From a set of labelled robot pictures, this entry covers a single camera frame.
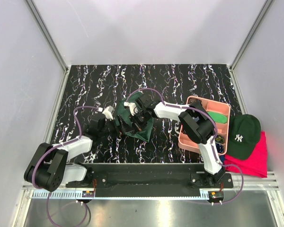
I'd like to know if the blue patterned rolled tie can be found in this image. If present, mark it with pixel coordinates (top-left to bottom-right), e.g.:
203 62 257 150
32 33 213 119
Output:
215 143 224 154

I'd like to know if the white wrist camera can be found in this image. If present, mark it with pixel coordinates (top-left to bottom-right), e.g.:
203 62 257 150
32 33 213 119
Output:
98 105 114 120
124 102 138 116

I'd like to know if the dark paisley rolled tie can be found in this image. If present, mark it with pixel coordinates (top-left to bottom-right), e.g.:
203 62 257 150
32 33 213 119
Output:
189 99 202 105

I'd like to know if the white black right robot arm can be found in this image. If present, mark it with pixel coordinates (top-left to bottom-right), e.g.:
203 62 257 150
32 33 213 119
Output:
124 95 225 188

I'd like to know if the red folded cloth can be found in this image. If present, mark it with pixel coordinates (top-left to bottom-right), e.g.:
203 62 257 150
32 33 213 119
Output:
224 131 268 178

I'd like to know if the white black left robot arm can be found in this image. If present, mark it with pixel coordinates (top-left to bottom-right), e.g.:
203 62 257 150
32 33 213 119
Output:
24 113 133 192

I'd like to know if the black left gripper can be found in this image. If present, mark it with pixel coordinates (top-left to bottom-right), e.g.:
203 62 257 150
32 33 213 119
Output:
99 114 133 138

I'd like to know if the pink divided organizer box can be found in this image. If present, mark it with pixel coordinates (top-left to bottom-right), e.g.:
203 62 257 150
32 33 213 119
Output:
187 96 231 156

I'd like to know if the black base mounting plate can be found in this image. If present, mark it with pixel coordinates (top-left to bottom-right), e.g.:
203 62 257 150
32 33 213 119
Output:
66 163 233 200

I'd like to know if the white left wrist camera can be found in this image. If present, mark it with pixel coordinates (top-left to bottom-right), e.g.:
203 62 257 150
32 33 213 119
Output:
98 105 114 120

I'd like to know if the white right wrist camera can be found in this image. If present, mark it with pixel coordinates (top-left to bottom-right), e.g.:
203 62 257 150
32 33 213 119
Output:
124 102 138 116

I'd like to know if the aluminium frame rail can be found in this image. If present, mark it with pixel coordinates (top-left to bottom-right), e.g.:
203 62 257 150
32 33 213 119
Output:
26 0 71 71

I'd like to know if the bright green rolled cloth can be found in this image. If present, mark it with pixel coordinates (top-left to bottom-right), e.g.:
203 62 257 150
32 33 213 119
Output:
208 111 228 124

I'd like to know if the dark green baseball cap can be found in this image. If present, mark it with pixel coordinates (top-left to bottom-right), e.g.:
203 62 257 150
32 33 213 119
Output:
226 114 261 160

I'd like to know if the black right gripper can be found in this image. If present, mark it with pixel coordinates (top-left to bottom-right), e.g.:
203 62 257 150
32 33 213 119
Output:
129 109 150 136

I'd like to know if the yellow patterned rolled tie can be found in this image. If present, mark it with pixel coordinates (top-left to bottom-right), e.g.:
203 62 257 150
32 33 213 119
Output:
215 135 227 144

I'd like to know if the dark green cloth napkin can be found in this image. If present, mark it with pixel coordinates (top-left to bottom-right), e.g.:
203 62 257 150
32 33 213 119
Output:
116 92 153 142

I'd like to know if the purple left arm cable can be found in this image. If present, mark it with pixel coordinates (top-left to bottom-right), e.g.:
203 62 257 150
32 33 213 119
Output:
32 106 102 227

